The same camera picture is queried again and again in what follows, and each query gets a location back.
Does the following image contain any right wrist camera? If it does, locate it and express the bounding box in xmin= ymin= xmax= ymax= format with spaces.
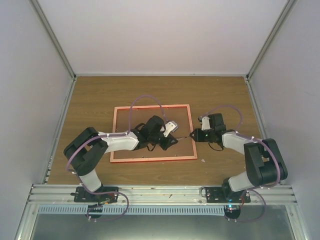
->
xmin=198 ymin=116 xmax=211 ymax=131

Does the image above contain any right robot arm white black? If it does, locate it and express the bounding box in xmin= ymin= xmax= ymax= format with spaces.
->
xmin=190 ymin=113 xmax=288 ymax=203

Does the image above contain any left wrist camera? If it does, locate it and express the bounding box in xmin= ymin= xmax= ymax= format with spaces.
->
xmin=160 ymin=121 xmax=179 ymax=138

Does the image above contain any purple cable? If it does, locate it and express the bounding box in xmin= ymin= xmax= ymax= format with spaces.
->
xmin=202 ymin=104 xmax=282 ymax=223
xmin=65 ymin=94 xmax=171 ymax=173

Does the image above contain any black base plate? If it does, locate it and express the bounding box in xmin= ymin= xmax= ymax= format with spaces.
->
xmin=70 ymin=186 xmax=120 ymax=204
xmin=199 ymin=186 xmax=251 ymax=204

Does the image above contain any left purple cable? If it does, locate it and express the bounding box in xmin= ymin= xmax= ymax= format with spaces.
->
xmin=65 ymin=94 xmax=171 ymax=173

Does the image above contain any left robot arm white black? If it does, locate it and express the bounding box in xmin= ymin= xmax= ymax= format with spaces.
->
xmin=63 ymin=115 xmax=179 ymax=202

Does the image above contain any aluminium rail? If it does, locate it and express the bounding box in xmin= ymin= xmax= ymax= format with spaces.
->
xmin=27 ymin=184 xmax=297 ymax=206

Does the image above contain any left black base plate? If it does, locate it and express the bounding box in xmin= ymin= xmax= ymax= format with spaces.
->
xmin=70 ymin=186 xmax=120 ymax=204

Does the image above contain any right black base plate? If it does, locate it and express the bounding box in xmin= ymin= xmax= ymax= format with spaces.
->
xmin=199 ymin=186 xmax=251 ymax=204

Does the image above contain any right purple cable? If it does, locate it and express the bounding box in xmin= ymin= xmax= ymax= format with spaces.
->
xmin=202 ymin=104 xmax=282 ymax=223

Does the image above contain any red picture frame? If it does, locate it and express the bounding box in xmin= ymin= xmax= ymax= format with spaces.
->
xmin=103 ymin=104 xmax=198 ymax=163

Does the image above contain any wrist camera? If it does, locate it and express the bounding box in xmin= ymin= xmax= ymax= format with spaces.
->
xmin=160 ymin=121 xmax=179 ymax=138
xmin=198 ymin=116 xmax=211 ymax=131

